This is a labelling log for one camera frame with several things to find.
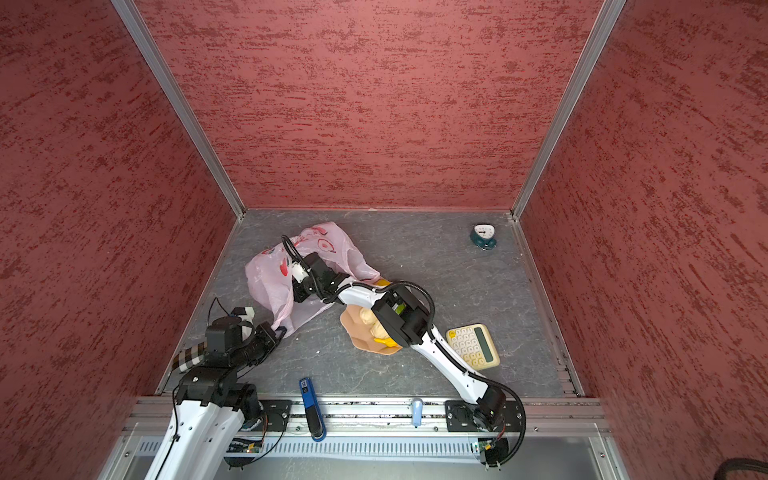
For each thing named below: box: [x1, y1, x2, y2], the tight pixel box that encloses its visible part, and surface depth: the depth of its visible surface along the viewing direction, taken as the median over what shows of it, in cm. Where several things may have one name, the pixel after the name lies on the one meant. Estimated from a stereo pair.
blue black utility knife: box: [299, 377, 327, 442], surface depth 75 cm
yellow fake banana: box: [374, 337, 399, 348], surface depth 83 cm
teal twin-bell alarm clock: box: [470, 223, 497, 251], surface depth 112 cm
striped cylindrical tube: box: [172, 341, 208, 373], surface depth 82 cm
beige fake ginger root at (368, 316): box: [358, 307, 379, 325], surface depth 88 cm
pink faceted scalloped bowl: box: [340, 304, 403, 355], surface depth 87 cm
